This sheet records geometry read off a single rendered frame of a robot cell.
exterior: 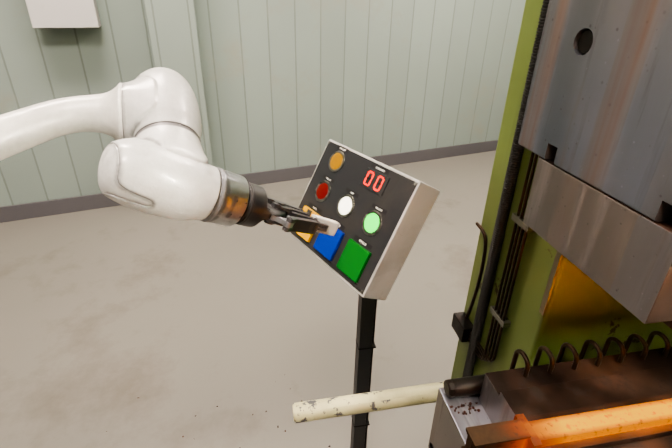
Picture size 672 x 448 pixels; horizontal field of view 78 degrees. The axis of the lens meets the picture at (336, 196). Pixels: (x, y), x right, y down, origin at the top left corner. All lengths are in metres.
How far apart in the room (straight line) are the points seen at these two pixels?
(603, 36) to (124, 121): 0.64
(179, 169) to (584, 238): 0.52
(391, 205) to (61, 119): 0.62
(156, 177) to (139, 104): 0.15
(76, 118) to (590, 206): 0.71
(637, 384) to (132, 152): 0.85
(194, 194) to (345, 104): 3.28
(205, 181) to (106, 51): 2.84
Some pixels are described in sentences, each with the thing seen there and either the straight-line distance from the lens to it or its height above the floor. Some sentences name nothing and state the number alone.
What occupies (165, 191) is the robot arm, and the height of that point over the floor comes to 1.30.
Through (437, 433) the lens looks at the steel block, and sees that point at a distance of 0.89.
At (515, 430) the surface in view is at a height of 1.02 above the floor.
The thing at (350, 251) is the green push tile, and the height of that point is 1.02.
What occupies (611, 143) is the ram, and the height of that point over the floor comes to 1.42.
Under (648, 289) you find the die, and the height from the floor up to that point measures 1.30.
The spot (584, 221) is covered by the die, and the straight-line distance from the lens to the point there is 0.53.
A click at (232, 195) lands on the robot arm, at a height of 1.26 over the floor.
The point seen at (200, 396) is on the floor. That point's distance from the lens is 2.04.
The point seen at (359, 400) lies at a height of 0.64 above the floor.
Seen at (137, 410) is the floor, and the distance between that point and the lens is 2.07.
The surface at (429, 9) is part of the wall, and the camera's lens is 4.15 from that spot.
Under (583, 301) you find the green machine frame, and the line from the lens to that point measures 0.89.
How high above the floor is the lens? 1.54
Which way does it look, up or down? 26 degrees down
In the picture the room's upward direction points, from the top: 1 degrees clockwise
